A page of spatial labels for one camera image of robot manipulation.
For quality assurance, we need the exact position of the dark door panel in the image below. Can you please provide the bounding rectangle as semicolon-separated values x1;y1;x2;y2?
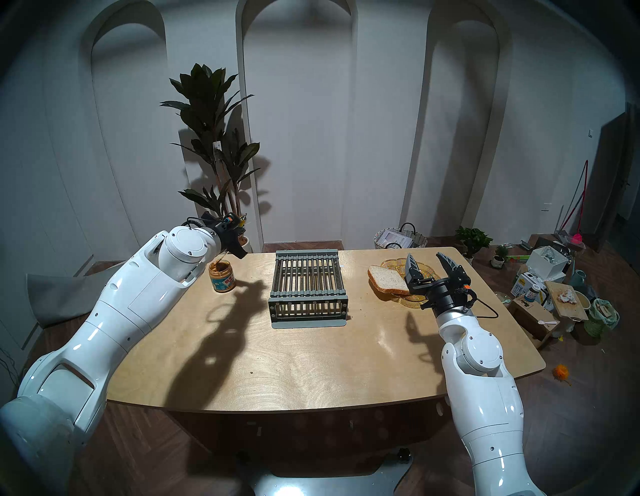
595;102;640;251

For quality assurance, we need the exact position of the wooden cutting board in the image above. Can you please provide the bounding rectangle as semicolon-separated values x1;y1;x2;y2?
545;281;590;322

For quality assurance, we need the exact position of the knife with yellow taped handle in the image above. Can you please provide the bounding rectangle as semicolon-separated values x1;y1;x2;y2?
216;212;248;266

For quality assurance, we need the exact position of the amber glass plate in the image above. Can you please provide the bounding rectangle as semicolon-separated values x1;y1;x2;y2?
372;257;442;309

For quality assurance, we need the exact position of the open peanut butter jar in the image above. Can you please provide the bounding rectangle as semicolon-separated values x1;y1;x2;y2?
208;259;236;294

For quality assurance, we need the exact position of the grey dish rack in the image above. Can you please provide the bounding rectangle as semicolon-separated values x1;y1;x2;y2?
268;248;349;329

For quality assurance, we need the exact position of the white square box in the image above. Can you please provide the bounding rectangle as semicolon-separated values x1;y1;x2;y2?
526;245;571;282

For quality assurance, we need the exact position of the tall potted plant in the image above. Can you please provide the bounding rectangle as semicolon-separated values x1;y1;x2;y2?
160;63;262;253

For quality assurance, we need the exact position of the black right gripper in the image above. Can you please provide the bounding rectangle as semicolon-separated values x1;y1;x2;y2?
404;251;478;317

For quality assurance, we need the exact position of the wicker basket with black handle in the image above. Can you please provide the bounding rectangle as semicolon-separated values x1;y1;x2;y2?
373;222;428;250

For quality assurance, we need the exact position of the bushy small potted plant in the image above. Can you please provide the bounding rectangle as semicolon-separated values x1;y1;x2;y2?
455;226;493;265

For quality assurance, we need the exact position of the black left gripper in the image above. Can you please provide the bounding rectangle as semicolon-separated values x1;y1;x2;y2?
200;214;249;260

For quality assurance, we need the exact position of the brown cardboard box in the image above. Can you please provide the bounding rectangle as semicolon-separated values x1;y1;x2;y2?
507;295;561;350

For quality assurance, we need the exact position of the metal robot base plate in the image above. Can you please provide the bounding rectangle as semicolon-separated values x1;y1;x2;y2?
237;448;415;496

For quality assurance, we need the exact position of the white and blue carton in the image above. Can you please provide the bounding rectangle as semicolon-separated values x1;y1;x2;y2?
511;272;553;311

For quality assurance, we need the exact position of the slice of white bread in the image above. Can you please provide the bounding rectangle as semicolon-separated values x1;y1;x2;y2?
367;265;412;296

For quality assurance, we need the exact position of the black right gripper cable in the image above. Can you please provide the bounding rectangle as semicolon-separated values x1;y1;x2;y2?
470;295;500;320

